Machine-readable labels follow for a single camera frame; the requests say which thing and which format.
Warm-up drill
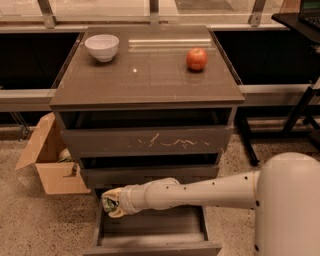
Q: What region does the open cardboard box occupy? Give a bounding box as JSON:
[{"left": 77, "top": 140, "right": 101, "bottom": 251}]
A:
[{"left": 16, "top": 113, "right": 91, "bottom": 195}]

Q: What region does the green soda can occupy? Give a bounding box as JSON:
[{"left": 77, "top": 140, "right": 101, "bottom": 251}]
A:
[{"left": 102, "top": 197, "right": 119, "bottom": 213}]

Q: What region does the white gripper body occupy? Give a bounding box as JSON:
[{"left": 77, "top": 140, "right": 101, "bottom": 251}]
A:
[{"left": 119, "top": 185, "right": 147, "bottom": 215}]

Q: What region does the top grey drawer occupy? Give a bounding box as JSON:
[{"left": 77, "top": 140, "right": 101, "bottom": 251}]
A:
[{"left": 59, "top": 108, "right": 233, "bottom": 158}]

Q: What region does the white ceramic bowl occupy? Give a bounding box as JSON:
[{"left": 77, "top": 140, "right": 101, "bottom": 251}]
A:
[{"left": 85, "top": 34, "right": 119, "bottom": 62}]

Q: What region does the black laptop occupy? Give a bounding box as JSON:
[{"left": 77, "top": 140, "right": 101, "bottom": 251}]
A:
[{"left": 298, "top": 0, "right": 320, "bottom": 31}]

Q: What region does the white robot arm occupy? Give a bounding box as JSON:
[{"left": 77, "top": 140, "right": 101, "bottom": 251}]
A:
[{"left": 101, "top": 152, "right": 320, "bottom": 256}]

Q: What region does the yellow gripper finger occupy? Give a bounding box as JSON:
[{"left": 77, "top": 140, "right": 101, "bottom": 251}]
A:
[
  {"left": 102, "top": 187, "right": 122, "bottom": 200},
  {"left": 108, "top": 208, "right": 126, "bottom": 218}
]

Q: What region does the middle grey drawer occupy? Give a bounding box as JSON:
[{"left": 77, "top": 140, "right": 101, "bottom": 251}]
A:
[{"left": 80, "top": 153, "right": 219, "bottom": 189}]

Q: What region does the white item in box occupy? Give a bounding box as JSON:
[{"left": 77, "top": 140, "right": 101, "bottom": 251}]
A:
[{"left": 59, "top": 148, "right": 73, "bottom": 162}]

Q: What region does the grey drawer cabinet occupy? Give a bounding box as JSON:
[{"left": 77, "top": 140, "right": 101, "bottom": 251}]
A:
[{"left": 49, "top": 25, "right": 246, "bottom": 198}]

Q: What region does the bottom grey open drawer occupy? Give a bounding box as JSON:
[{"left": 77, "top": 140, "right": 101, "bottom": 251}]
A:
[{"left": 83, "top": 185, "right": 223, "bottom": 256}]

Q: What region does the red apple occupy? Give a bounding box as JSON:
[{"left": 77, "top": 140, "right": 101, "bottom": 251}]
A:
[{"left": 186, "top": 48, "right": 207, "bottom": 71}]

